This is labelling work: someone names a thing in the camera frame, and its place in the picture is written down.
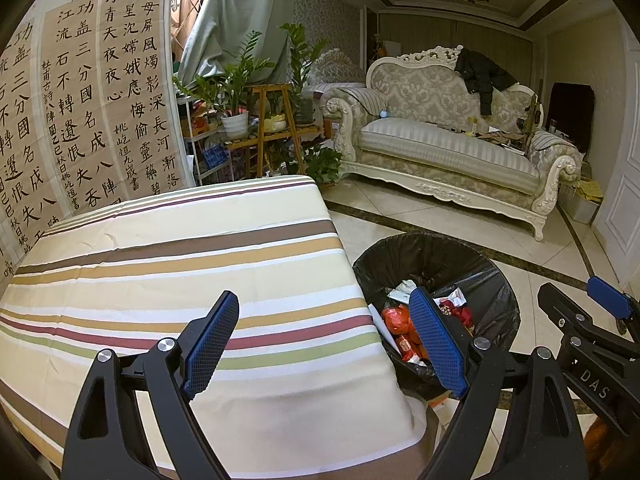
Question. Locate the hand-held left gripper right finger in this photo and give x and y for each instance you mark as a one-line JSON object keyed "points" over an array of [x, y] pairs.
{"points": [[440, 345]]}

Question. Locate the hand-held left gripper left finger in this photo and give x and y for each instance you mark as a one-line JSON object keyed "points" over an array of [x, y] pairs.
{"points": [[210, 345]]}

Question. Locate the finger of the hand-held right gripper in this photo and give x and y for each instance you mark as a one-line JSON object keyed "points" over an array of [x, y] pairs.
{"points": [[565, 312], [610, 297]]}

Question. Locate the dark red wrapper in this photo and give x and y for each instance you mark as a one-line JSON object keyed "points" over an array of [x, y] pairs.
{"points": [[457, 312]]}

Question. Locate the red-orange mesh bag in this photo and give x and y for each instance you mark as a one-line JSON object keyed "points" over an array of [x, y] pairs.
{"points": [[397, 322]]}

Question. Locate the white long paper packet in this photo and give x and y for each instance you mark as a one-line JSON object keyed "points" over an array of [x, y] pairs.
{"points": [[380, 325]]}

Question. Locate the white sachet packet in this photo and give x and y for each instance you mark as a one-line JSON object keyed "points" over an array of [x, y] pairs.
{"points": [[404, 291]]}

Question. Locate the bin with black bag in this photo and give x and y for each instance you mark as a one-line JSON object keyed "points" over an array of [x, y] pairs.
{"points": [[450, 260]]}

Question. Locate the person's right forearm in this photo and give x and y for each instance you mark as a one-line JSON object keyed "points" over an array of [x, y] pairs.
{"points": [[600, 440]]}

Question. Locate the striped tablecloth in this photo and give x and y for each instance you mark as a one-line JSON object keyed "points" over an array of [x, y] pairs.
{"points": [[175, 260]]}

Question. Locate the white door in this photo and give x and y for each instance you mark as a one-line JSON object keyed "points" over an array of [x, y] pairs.
{"points": [[620, 170]]}

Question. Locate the white metal shelf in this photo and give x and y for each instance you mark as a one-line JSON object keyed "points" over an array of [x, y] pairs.
{"points": [[192, 160]]}

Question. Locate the dark flat board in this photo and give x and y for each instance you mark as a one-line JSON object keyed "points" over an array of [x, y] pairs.
{"points": [[570, 115]]}

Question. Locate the pile of papers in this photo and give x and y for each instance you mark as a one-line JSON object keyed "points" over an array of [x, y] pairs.
{"points": [[490, 136]]}

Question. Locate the ornate cream sofa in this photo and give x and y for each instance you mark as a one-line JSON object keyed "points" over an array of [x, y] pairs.
{"points": [[435, 150]]}

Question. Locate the low leafy floor plant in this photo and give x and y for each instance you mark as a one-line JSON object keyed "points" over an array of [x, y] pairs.
{"points": [[322, 167]]}

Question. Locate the potted plant in white pot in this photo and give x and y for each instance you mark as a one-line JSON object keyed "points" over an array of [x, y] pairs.
{"points": [[235, 125]]}

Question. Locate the small yellow pot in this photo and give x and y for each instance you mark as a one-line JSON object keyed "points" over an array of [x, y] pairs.
{"points": [[275, 124]]}

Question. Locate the black jacket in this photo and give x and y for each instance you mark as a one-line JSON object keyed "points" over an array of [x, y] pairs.
{"points": [[482, 77]]}

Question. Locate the wooden plant stand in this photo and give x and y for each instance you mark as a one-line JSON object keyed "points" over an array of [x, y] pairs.
{"points": [[272, 89]]}

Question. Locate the calligraphy paper sheet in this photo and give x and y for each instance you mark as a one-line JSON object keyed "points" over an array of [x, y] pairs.
{"points": [[80, 105], [145, 85], [25, 150]]}

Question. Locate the tall green potted plant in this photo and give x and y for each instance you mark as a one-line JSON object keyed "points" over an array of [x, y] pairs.
{"points": [[300, 70]]}

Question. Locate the ornate cream armchair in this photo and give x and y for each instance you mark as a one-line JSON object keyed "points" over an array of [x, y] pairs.
{"points": [[335, 72]]}

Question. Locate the grey-green curtain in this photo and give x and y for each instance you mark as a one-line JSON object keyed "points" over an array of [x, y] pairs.
{"points": [[225, 15]]}

